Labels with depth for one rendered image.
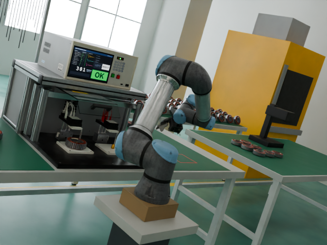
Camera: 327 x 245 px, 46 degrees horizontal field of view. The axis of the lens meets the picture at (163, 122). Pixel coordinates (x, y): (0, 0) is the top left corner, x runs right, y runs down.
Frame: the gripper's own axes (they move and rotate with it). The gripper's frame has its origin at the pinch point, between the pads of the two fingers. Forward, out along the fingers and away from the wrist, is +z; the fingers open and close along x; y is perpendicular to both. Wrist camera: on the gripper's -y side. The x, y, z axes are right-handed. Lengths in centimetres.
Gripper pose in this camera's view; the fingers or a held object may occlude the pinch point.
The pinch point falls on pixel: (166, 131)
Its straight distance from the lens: 240.8
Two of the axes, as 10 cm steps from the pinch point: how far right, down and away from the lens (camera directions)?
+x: 9.0, 2.1, 3.8
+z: -4.2, 5.8, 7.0
